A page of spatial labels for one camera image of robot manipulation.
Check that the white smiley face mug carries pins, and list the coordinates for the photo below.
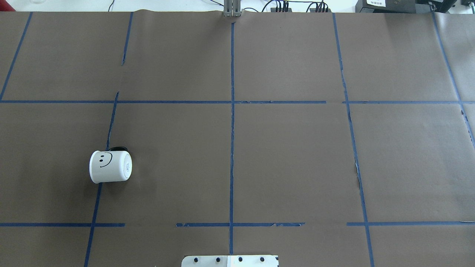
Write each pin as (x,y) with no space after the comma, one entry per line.
(110,166)

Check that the black power strip near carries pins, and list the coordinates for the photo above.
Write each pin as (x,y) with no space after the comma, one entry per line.
(281,6)

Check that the black power strip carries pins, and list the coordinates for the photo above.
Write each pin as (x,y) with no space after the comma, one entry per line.
(281,6)
(318,7)

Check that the black power strip far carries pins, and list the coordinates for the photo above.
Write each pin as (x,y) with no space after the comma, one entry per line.
(318,7)

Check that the black equipment box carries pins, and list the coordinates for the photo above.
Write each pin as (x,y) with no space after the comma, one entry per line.
(403,6)

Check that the grey aluminium frame post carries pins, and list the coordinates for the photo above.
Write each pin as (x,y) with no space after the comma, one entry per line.
(232,8)

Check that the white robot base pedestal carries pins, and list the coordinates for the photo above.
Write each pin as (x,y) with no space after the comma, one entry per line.
(231,261)

